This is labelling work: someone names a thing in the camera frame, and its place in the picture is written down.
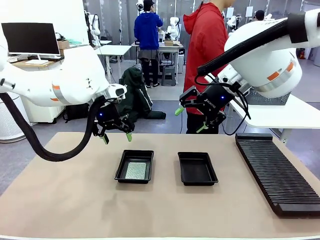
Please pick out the cluttered background work table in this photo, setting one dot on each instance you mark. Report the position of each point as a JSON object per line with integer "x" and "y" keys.
{"x": 172, "y": 47}

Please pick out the grey perforated basket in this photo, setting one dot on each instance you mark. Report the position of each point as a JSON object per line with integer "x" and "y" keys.
{"x": 252, "y": 98}

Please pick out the person in blue hoodie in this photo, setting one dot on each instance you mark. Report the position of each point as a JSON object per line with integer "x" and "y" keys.
{"x": 147, "y": 30}

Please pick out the black computer monitor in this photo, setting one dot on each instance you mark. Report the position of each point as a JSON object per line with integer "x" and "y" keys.
{"x": 30, "y": 37}

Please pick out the black slotted rack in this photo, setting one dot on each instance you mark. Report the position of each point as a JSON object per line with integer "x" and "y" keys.
{"x": 275, "y": 172}

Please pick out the person in red jacket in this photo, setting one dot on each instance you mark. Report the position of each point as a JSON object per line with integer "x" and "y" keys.
{"x": 205, "y": 45}

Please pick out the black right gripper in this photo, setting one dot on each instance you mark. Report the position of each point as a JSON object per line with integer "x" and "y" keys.
{"x": 217, "y": 100}

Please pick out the black backpack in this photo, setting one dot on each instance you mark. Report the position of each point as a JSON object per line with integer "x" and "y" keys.
{"x": 75, "y": 112}

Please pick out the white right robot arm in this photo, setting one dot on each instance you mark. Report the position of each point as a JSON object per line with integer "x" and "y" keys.
{"x": 270, "y": 62}

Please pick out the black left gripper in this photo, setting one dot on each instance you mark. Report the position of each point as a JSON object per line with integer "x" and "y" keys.
{"x": 108, "y": 115}

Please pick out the small black ESD tray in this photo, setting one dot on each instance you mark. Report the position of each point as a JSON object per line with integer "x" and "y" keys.
{"x": 197, "y": 170}

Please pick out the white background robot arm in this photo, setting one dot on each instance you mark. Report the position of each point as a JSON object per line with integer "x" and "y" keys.
{"x": 232, "y": 21}
{"x": 95, "y": 27}
{"x": 173, "y": 25}

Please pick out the black keyboard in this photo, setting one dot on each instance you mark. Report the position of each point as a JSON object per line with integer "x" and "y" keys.
{"x": 50, "y": 58}

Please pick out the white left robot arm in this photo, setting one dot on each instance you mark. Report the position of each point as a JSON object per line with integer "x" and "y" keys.
{"x": 75, "y": 75}

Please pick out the grey plastic stool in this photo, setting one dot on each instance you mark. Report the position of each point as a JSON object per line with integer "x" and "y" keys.
{"x": 168, "y": 75}

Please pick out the green printed circuit board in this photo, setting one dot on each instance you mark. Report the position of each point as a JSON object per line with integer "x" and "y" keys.
{"x": 136, "y": 170}

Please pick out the large white table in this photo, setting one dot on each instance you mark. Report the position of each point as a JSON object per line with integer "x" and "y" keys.
{"x": 275, "y": 115}

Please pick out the large black ESD tray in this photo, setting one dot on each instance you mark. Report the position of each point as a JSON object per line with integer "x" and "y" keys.
{"x": 136, "y": 156}

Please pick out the brown cardboard box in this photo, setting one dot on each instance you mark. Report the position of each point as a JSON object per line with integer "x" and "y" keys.
{"x": 63, "y": 46}

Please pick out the small white desk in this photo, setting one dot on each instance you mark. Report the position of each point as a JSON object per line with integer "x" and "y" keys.
{"x": 112, "y": 50}

